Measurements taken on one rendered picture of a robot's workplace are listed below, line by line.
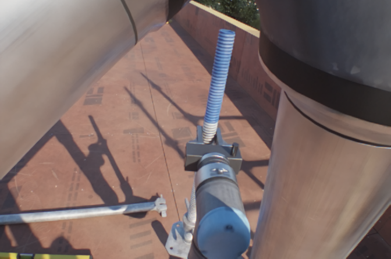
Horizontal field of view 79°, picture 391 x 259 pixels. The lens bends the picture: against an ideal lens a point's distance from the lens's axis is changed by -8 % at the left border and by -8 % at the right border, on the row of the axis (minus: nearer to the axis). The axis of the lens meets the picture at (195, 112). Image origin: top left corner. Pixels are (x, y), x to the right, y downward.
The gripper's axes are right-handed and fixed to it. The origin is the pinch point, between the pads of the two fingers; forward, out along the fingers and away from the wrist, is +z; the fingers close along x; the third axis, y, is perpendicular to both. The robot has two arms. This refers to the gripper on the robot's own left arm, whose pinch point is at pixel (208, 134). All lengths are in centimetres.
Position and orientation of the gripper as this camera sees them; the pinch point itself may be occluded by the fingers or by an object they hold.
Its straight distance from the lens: 70.6
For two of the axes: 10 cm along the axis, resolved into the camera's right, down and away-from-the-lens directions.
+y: 1.3, -8.8, -4.7
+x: -9.9, -1.0, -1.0
